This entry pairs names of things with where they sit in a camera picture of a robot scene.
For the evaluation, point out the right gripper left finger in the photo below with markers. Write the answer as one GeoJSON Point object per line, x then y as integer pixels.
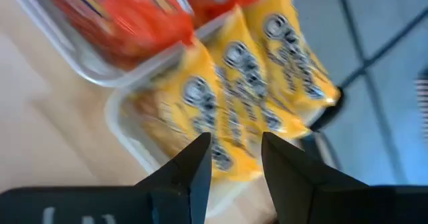
{"type": "Point", "coordinates": [187, 184]}

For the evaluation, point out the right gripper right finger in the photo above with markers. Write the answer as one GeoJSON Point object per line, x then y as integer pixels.
{"type": "Point", "coordinates": [291, 180]}

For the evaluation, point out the yellow Maruchan ramen packet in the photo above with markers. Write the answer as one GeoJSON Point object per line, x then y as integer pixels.
{"type": "Point", "coordinates": [294, 57]}
{"type": "Point", "coordinates": [174, 110]}
{"type": "Point", "coordinates": [247, 83]}

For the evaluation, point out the red Saucy Noods packet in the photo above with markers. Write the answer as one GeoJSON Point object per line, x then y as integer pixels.
{"type": "Point", "coordinates": [217, 0]}
{"type": "Point", "coordinates": [117, 23]}

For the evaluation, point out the white plastic bin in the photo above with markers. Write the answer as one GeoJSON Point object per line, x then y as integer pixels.
{"type": "Point", "coordinates": [83, 67]}
{"type": "Point", "coordinates": [118, 127]}

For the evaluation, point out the black hazard-striped floor mat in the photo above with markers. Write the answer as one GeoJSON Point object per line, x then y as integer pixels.
{"type": "Point", "coordinates": [423, 97]}

